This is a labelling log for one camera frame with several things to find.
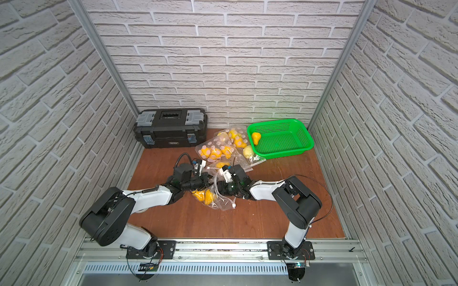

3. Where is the dotted zip bag with pears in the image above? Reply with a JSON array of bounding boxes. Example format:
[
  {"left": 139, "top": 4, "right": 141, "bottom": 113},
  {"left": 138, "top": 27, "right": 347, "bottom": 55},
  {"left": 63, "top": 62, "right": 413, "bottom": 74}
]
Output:
[{"left": 191, "top": 172, "right": 236, "bottom": 211}]

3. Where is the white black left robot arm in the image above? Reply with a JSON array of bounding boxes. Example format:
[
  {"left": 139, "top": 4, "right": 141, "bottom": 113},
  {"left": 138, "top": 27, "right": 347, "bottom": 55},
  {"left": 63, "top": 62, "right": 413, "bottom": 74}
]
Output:
[{"left": 79, "top": 163, "right": 211, "bottom": 258}]

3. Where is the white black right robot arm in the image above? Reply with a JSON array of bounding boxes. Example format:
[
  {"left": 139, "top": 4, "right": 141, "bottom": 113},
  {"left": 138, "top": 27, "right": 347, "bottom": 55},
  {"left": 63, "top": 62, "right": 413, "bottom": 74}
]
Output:
[{"left": 217, "top": 165, "right": 323, "bottom": 257}]

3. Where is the clear zip bag with pears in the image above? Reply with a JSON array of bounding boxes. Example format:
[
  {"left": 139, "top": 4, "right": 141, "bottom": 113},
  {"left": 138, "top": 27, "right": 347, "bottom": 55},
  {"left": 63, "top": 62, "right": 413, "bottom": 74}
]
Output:
[{"left": 195, "top": 125, "right": 249, "bottom": 162}]

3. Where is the black plastic toolbox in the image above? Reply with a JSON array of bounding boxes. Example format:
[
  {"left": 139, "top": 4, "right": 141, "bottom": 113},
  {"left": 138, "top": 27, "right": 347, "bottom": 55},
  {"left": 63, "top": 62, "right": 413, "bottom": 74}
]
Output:
[{"left": 133, "top": 108, "right": 208, "bottom": 148}]

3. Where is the green plastic basket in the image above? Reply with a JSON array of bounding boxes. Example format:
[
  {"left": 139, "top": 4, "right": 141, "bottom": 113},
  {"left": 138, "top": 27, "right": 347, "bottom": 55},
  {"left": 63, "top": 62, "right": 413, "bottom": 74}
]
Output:
[{"left": 247, "top": 119, "right": 314, "bottom": 159}]

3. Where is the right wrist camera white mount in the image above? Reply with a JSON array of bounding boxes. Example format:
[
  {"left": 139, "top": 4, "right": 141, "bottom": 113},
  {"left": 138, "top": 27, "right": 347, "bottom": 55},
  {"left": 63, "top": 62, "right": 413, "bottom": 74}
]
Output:
[{"left": 218, "top": 166, "right": 233, "bottom": 183}]

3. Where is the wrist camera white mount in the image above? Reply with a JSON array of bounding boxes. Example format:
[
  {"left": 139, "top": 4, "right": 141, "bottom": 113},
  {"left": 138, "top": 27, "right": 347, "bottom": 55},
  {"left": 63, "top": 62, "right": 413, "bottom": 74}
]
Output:
[
  {"left": 192, "top": 158, "right": 207, "bottom": 176},
  {"left": 218, "top": 166, "right": 233, "bottom": 183}
]

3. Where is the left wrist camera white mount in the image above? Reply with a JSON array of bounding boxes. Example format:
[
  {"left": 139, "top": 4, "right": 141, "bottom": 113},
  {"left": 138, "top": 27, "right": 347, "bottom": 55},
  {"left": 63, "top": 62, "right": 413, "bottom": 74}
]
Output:
[{"left": 192, "top": 158, "right": 207, "bottom": 176}]

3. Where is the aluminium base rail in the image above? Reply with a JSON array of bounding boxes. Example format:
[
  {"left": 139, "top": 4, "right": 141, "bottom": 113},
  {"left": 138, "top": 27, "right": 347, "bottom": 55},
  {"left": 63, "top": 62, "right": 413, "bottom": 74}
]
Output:
[{"left": 70, "top": 238, "right": 369, "bottom": 278}]

